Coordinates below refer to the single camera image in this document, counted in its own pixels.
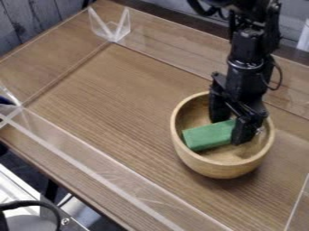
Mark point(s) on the green rectangular block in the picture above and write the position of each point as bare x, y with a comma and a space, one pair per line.
209, 136

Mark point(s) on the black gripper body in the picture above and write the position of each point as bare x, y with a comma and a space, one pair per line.
241, 88

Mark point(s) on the grey metal mount plate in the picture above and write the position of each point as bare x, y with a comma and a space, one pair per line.
31, 222

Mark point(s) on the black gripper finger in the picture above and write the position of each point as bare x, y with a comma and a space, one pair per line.
245, 129
218, 109

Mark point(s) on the brown wooden bowl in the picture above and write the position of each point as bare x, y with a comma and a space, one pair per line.
228, 161

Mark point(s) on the white post at right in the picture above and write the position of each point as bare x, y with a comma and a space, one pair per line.
303, 45

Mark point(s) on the clear acrylic front barrier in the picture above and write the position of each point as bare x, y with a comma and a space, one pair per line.
103, 182

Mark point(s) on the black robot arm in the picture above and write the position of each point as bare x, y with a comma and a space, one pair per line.
253, 31

